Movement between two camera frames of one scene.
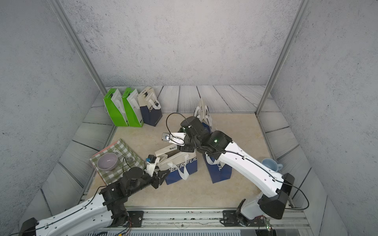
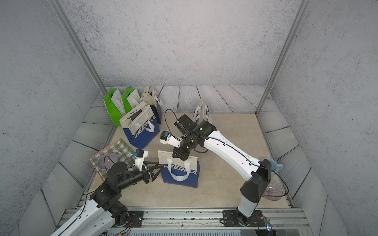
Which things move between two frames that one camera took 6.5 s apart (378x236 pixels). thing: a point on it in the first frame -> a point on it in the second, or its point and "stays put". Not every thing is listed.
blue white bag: x=219 y=171 -> x=176 y=172
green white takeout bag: x=115 y=104 stays put
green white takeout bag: x=132 y=108 stays put
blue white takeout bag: x=179 y=163 -> x=141 y=125
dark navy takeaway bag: x=150 y=106 stays put
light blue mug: x=271 y=164 stays put
